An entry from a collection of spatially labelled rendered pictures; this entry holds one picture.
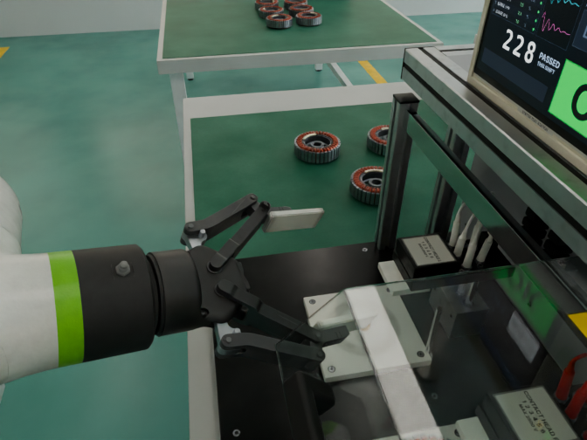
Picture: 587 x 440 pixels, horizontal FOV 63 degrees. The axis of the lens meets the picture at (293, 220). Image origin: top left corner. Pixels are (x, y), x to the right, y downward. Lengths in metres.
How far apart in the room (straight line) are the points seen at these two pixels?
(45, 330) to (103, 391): 1.31
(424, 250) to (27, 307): 0.47
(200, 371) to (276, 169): 0.56
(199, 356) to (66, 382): 1.05
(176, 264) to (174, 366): 1.28
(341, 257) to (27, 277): 0.57
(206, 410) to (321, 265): 0.31
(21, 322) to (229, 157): 0.86
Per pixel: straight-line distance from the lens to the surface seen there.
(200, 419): 0.69
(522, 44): 0.56
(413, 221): 0.99
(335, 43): 2.00
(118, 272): 0.40
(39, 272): 0.40
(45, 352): 0.40
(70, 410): 1.70
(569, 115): 0.50
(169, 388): 1.64
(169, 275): 0.42
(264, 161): 1.16
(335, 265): 0.84
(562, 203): 0.47
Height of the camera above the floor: 1.34
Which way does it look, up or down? 37 degrees down
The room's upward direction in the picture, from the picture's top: straight up
